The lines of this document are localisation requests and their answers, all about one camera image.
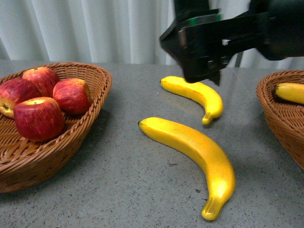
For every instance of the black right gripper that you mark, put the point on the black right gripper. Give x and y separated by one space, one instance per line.
204 45

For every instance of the yellow banana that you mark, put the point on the yellow banana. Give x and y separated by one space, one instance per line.
291 92
218 170
200 93

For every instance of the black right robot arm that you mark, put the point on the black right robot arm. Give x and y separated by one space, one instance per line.
284 24

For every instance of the brown wicker basket right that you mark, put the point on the brown wicker basket right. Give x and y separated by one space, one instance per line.
285 119

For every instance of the brown wicker basket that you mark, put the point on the brown wicker basket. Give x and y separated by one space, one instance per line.
25 163
285 119

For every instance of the red apple rear basket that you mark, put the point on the red apple rear basket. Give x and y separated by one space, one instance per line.
44 78

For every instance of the white curtain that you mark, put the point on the white curtain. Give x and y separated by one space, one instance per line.
104 31

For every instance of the red apple front yellow base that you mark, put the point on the red apple front yellow base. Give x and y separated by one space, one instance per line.
16 91

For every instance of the brown wicker basket left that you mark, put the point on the brown wicker basket left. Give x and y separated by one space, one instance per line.
25 163

